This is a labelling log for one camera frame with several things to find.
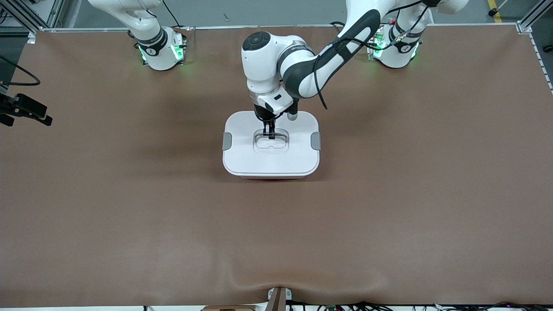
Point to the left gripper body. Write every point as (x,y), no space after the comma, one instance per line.
(262,114)

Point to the white box lid grey latches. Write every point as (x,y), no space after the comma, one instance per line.
(242,160)

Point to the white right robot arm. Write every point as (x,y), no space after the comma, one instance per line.
(160,52)

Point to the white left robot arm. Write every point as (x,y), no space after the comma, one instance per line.
(302,73)

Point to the pink plastic box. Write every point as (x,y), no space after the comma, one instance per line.
(272,177)

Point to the metal table clamp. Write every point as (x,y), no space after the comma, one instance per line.
(278,300)

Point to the brown cardboard piece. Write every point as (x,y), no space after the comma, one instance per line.
(229,308)

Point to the white measuring tape strip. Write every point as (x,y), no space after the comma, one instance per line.
(540,58)

